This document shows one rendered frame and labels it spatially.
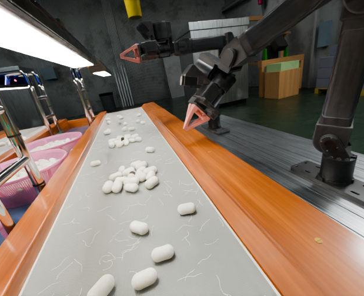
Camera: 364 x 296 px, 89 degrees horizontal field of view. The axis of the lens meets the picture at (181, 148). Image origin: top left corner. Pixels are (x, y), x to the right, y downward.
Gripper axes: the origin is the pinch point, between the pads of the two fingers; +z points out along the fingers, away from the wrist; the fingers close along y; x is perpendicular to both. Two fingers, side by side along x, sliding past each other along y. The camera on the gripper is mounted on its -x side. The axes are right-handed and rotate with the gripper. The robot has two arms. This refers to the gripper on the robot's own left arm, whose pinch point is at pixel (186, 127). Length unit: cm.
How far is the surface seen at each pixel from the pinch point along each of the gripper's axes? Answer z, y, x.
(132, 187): 17.9, 14.8, -7.2
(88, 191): 27.4, 8.3, -13.1
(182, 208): 11.7, 26.4, -1.6
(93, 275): 23.8, 31.9, -9.9
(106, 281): 20.6, 34.9, -9.6
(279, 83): -229, -347, 256
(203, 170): 5.2, 16.7, 3.2
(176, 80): -140, -785, 134
